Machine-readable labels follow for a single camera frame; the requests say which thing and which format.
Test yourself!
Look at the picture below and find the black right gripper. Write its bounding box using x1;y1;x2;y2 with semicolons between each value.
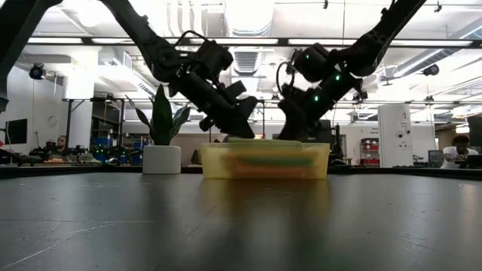
277;98;332;142

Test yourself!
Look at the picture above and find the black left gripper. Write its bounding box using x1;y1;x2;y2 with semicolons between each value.
198;96;260;139

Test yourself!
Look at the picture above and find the black equipment stand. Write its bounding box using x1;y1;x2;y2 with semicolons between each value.
327;123;349;167

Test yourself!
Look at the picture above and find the yellow translucent plastic bin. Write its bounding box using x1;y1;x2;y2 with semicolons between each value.
200;142;331;180

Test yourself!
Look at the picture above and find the snake plant in white pot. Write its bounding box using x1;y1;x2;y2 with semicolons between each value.
126;83;192;175

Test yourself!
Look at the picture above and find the white pillar kiosk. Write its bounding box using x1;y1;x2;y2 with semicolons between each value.
377;104;413;169

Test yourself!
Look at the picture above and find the person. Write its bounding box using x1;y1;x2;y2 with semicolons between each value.
52;135;71;157
439;135;479;169

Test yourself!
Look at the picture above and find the black metal rack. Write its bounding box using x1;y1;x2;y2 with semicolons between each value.
62;97;127;150

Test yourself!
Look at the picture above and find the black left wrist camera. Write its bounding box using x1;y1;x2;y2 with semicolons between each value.
224;80;249;99

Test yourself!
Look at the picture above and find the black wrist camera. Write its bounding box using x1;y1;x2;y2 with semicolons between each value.
224;80;249;99
280;83;308;105

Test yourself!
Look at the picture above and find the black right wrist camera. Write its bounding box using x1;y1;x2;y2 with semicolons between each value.
280;83;308;105

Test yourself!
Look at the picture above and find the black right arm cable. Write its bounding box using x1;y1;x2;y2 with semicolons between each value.
276;50;298;97

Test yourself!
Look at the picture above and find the silver ceiling duct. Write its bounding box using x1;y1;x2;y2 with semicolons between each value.
221;0;276;78

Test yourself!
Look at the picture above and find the black ceiling camera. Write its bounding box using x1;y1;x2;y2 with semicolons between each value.
29;62;47;81
422;63;441;78

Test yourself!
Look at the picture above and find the black wall monitor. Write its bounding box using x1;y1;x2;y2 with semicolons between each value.
5;118;29;145

